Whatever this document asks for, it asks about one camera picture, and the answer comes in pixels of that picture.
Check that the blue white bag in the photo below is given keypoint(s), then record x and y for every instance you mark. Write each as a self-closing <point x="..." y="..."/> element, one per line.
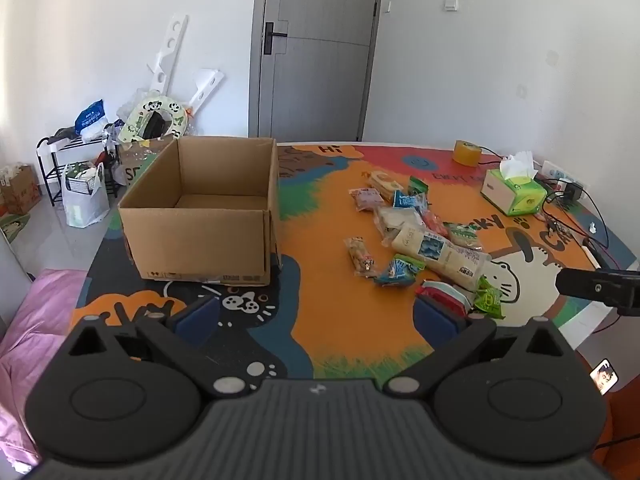
<point x="91" y="117"/>

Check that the brown packing tape roll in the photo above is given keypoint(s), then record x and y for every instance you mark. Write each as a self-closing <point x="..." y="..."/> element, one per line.
<point x="466" y="153"/>

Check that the pink blanket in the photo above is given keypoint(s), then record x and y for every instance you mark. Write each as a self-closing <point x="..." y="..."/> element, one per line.
<point x="35" y="335"/>

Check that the black charger plug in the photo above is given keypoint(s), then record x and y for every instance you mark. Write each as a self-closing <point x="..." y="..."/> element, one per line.
<point x="574" y="191"/>

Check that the pink snack packet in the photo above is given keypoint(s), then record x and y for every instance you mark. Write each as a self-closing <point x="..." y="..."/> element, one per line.
<point x="366" y="198"/>

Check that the white light switch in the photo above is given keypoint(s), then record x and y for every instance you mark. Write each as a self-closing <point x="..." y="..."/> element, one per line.
<point x="451" y="2"/>

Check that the red white blue snack packet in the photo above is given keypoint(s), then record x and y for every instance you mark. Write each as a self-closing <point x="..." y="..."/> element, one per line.
<point x="445" y="294"/>

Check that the orange printed carton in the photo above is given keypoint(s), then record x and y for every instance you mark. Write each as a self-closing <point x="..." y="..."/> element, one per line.
<point x="20" y="190"/>

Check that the white plastic bag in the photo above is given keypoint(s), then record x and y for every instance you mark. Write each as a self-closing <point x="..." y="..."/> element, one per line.
<point x="82" y="205"/>

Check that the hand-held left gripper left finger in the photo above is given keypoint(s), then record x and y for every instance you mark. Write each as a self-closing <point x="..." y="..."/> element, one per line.
<point x="197" y="319"/>

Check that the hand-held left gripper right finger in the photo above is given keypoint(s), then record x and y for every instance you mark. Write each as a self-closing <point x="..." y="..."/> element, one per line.
<point x="437" y="319"/>

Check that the brown nut snack packet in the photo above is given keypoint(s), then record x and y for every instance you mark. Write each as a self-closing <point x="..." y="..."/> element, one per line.
<point x="361" y="257"/>

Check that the smartphone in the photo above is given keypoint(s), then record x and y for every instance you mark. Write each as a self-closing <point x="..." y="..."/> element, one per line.
<point x="604" y="376"/>

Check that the colourful printed cartoon mat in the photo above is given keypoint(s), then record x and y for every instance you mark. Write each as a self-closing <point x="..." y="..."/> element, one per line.
<point x="330" y="280"/>

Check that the grey room door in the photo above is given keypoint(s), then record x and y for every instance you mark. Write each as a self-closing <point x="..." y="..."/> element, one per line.
<point x="315" y="50"/>

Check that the clear sandwich bread packet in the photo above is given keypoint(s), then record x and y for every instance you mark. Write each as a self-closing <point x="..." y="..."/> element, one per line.
<point x="397" y="220"/>

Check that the small dark green snack packet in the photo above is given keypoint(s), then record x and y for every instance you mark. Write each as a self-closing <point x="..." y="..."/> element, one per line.
<point x="419" y="185"/>

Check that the green tissue box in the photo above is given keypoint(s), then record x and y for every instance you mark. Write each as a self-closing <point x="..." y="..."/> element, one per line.
<point x="515" y="192"/>

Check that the long white bread packet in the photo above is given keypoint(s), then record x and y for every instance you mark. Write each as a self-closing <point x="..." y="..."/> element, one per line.
<point x="440" y="255"/>

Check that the beige bread packet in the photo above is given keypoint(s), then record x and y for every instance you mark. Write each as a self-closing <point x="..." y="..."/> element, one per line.
<point x="385" y="181"/>

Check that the short white foam board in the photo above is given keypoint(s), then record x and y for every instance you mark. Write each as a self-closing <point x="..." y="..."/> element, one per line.
<point x="205" y="87"/>

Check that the white perforated boards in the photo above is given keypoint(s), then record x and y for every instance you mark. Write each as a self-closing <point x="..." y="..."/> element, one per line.
<point x="167" y="55"/>

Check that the white power strip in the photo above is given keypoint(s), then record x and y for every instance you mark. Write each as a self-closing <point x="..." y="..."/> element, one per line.
<point x="560" y="172"/>

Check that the black shoe rack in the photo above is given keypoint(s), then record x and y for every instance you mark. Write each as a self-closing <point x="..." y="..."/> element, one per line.
<point x="50" y="160"/>

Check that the red orange snack packet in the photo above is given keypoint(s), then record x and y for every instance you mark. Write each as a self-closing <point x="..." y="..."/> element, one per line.
<point x="434" y="222"/>

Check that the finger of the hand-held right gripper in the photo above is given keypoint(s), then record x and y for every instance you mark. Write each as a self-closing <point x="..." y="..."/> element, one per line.
<point x="595" y="287"/>

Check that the green white snack packet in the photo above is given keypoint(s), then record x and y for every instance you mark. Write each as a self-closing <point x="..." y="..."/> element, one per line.
<point x="462" y="234"/>

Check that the green floor mat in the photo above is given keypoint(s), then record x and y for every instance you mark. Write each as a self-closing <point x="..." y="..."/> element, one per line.
<point x="12" y="226"/>

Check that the bright green snack packet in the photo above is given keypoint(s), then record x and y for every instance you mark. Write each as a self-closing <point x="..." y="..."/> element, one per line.
<point x="488" y="300"/>

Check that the blue green snack packet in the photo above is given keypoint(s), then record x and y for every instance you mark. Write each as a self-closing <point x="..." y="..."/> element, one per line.
<point x="400" y="271"/>

